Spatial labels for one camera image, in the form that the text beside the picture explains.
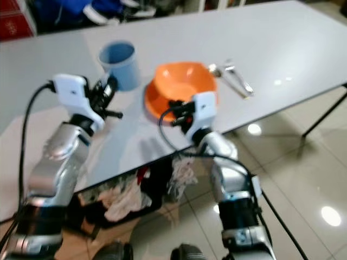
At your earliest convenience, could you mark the blue plastic cup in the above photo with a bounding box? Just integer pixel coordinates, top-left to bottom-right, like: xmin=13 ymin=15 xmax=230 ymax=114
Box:
xmin=98 ymin=40 xmax=142 ymax=92

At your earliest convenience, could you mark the orange plastic plate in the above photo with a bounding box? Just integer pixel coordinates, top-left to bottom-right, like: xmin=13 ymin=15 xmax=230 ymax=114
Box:
xmin=144 ymin=80 xmax=219 ymax=121

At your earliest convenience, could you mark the orange plastic bowl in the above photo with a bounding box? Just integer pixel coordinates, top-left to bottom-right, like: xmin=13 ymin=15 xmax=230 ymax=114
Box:
xmin=152 ymin=61 xmax=218 ymax=105

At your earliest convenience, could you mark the silver metal fork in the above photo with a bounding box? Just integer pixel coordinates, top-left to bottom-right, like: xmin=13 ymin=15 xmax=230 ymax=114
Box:
xmin=222 ymin=58 xmax=255 ymax=98

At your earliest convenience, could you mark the blue and white bag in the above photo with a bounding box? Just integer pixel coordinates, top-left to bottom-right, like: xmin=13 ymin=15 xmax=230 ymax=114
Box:
xmin=27 ymin=0 xmax=160 ymax=29

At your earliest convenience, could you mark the pile of crumpled cloths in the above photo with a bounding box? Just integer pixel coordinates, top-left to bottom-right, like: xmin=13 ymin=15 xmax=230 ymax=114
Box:
xmin=79 ymin=154 xmax=197 ymax=224

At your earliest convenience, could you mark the red printed box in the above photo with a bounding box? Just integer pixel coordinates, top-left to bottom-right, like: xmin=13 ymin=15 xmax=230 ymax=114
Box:
xmin=0 ymin=0 xmax=36 ymax=42

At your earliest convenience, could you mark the black right robot foot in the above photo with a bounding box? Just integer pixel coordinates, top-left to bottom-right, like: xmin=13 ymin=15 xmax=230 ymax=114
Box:
xmin=170 ymin=243 xmax=213 ymax=260

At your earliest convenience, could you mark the black robot foot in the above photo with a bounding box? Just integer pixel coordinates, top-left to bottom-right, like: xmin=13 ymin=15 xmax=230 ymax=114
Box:
xmin=92 ymin=242 xmax=134 ymax=260
xmin=170 ymin=243 xmax=213 ymax=260

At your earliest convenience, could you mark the black table leg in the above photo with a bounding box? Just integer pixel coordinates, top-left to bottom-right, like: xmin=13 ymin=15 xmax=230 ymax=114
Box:
xmin=301 ymin=82 xmax=347 ymax=139

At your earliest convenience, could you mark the black left robot foot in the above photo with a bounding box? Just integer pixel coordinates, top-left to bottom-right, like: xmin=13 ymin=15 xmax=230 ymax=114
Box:
xmin=92 ymin=242 xmax=134 ymax=260

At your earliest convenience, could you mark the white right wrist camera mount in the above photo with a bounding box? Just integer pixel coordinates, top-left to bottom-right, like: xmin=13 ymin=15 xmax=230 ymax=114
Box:
xmin=191 ymin=91 xmax=218 ymax=137

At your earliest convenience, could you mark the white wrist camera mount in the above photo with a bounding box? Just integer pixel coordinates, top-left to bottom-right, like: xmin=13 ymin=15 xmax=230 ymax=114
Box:
xmin=53 ymin=74 xmax=100 ymax=129
xmin=191 ymin=91 xmax=218 ymax=137

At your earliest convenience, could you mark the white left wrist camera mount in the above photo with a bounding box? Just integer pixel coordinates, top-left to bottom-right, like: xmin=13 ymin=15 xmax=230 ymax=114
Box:
xmin=53 ymin=74 xmax=100 ymax=129

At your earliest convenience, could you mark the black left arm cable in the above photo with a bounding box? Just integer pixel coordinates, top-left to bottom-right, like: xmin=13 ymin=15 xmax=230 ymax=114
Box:
xmin=0 ymin=81 xmax=56 ymax=260

